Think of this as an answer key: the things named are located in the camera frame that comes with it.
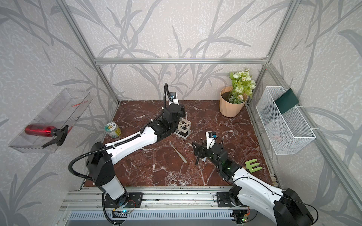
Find small green tin can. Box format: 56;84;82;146
104;122;121;138

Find green toy garden fork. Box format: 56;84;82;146
245;159;263;173

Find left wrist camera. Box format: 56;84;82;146
169;92;179;105

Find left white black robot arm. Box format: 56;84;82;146
68;103;186;204

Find beige ribbed flower pot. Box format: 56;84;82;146
219;86;248;118

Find red spray bottle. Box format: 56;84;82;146
25;124;69;148

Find white wire mesh basket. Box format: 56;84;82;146
256;86;316;155

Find clear plastic wall shelf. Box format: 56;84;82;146
9;89;92;153

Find aluminium frame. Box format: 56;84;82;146
56;1;362;211

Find aluminium mounting rail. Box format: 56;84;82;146
59;186;296;211

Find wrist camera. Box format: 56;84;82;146
169;92;179;105
206;131;217;150

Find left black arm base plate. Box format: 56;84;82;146
103;192;143;209

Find green white artificial flowers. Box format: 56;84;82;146
227;68;256;105

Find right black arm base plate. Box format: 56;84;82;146
216;192;241;208

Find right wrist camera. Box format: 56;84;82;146
206;131;217;150

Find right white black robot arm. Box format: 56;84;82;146
192;143;319;226

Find beige toothbrush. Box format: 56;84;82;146
169;142;187;163

